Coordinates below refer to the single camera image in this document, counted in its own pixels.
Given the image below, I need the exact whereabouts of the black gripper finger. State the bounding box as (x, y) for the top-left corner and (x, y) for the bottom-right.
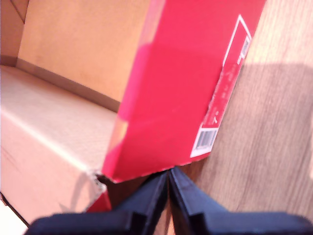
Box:
(168, 168), (228, 235)
(114, 171), (169, 235)

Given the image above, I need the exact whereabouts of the red shoebox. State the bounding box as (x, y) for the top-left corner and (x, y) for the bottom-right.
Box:
(0, 0), (267, 227)

